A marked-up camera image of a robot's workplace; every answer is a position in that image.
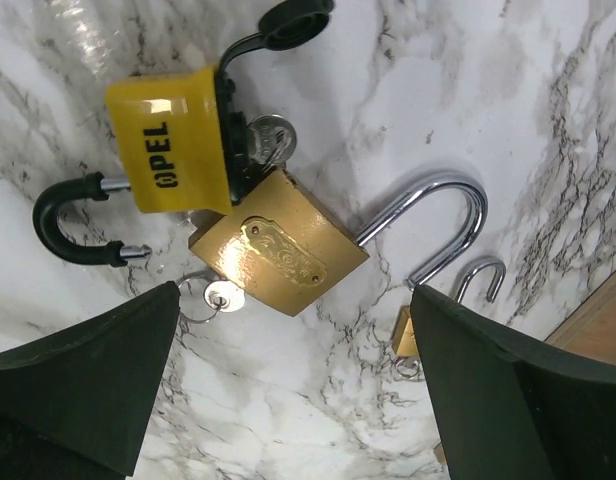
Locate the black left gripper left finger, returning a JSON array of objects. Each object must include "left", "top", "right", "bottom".
[{"left": 0, "top": 282, "right": 180, "bottom": 479}]

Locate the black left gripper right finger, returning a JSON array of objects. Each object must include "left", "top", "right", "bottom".
[{"left": 410, "top": 286, "right": 616, "bottom": 479}]

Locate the silver key with ring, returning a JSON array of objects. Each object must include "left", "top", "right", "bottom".
[{"left": 178, "top": 270, "right": 246, "bottom": 325}]

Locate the large brass padlock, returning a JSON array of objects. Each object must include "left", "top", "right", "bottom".
[{"left": 188, "top": 169, "right": 488, "bottom": 317}]

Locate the silver key in yellow padlock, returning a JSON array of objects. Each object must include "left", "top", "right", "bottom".
[{"left": 246, "top": 114, "right": 297, "bottom": 167}]

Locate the wooden board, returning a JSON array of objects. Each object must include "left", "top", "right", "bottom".
[{"left": 545, "top": 271, "right": 616, "bottom": 366}]

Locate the small brass padlock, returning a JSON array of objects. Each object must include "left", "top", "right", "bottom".
[{"left": 392, "top": 255, "right": 507, "bottom": 382}]

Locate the yellow padlock with black shackle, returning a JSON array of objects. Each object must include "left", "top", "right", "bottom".
[{"left": 32, "top": 1, "right": 335, "bottom": 267}]

